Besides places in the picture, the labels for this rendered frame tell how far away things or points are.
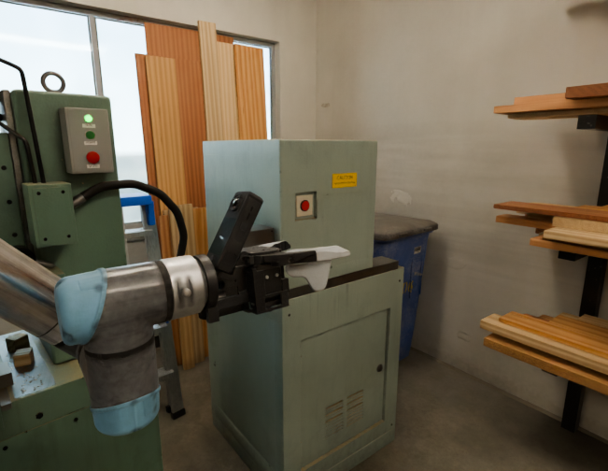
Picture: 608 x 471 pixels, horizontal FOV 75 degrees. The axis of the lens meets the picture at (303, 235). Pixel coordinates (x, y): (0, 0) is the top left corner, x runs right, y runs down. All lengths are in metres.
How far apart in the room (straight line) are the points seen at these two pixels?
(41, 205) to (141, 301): 0.68
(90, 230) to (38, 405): 0.45
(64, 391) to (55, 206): 0.47
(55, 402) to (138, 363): 0.76
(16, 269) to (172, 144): 2.13
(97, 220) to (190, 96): 1.66
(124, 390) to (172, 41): 2.50
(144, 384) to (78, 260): 0.77
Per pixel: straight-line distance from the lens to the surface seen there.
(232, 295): 0.54
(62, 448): 1.32
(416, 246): 2.41
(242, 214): 0.52
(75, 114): 1.16
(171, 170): 2.64
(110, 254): 1.27
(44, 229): 1.13
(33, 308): 0.59
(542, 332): 1.97
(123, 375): 0.50
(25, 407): 1.24
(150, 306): 0.48
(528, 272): 2.42
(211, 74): 2.84
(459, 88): 2.57
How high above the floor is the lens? 1.39
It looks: 13 degrees down
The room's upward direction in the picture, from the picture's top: straight up
